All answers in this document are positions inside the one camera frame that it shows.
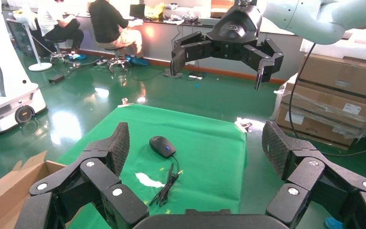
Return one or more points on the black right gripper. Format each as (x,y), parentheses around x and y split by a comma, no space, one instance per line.
(233,31)

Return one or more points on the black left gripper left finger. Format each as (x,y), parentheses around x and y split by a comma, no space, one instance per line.
(113,148)

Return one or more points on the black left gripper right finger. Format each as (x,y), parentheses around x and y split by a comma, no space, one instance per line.
(281,148)

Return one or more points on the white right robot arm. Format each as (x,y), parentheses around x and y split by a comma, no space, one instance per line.
(322,19)

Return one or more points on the open brown cardboard box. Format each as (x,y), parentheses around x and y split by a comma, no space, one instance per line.
(3,196)

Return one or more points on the plastic wrapped brown carton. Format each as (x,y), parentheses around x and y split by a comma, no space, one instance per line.
(322,117)

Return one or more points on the long grey work counter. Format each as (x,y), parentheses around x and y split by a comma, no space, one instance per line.
(161,38)

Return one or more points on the green table cloth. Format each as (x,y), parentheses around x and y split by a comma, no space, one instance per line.
(202,151)

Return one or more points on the yellow bag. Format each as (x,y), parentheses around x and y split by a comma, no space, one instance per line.
(154,11)

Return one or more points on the office stool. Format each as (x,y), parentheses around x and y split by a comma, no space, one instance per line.
(118,60)
(58,52)

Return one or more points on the black power adapter brick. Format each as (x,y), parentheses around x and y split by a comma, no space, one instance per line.
(56,79)

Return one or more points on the blue shoe cover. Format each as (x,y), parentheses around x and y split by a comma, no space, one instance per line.
(138,60)

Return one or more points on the large brown carton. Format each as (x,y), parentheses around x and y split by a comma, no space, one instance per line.
(341,75)

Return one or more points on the black laptop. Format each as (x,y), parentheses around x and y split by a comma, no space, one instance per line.
(137,11)

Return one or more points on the white floor stand round base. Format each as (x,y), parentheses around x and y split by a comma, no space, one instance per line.
(39,66)

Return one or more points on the white wheeled robot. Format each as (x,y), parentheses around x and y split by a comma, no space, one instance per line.
(0,104)

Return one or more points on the seated person black shirt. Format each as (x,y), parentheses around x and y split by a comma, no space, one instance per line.
(107,22)

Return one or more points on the white foam packing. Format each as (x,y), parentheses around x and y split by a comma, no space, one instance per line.
(359,44)

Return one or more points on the seated person white shirt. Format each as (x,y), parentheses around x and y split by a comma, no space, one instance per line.
(52,19)

